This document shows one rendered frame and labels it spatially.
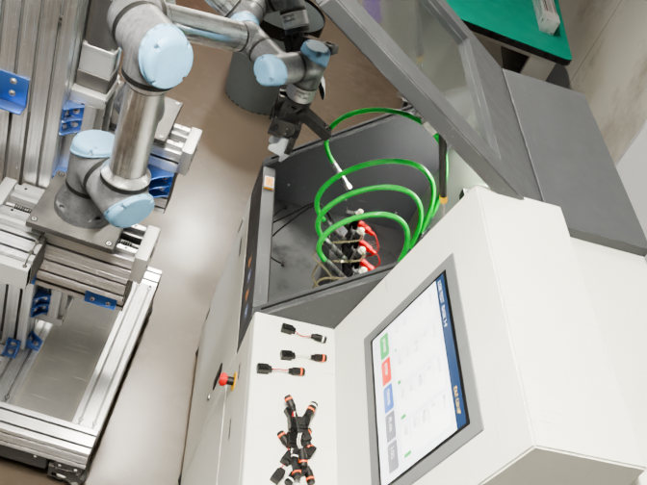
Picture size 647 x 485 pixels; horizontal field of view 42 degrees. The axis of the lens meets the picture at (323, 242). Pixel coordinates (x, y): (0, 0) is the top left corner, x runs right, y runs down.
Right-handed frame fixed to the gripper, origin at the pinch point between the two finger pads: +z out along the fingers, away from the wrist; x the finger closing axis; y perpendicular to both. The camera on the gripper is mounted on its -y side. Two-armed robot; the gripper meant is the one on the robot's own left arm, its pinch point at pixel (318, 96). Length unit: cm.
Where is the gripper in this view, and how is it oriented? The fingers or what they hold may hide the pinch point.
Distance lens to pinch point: 243.8
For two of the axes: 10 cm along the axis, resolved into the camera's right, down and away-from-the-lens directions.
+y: -8.6, 1.1, 5.0
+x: -4.6, 2.5, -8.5
